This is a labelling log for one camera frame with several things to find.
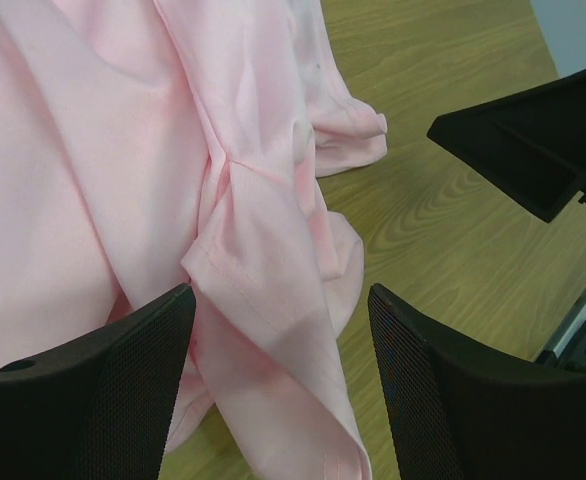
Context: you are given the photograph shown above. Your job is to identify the light pink t-shirt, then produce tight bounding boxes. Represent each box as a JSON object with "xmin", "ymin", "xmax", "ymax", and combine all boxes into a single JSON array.
[{"xmin": 0, "ymin": 1, "xmax": 386, "ymax": 479}]

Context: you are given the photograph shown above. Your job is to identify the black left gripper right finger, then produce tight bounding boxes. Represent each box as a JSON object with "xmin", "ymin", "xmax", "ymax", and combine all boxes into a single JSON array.
[{"xmin": 368, "ymin": 284, "xmax": 586, "ymax": 479}]

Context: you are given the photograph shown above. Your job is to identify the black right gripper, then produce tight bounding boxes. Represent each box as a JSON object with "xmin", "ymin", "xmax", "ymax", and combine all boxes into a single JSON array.
[{"xmin": 427, "ymin": 69, "xmax": 586, "ymax": 222}]

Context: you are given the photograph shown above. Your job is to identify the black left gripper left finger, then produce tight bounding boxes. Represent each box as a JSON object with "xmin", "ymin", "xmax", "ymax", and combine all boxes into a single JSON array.
[{"xmin": 0, "ymin": 284, "xmax": 196, "ymax": 479}]

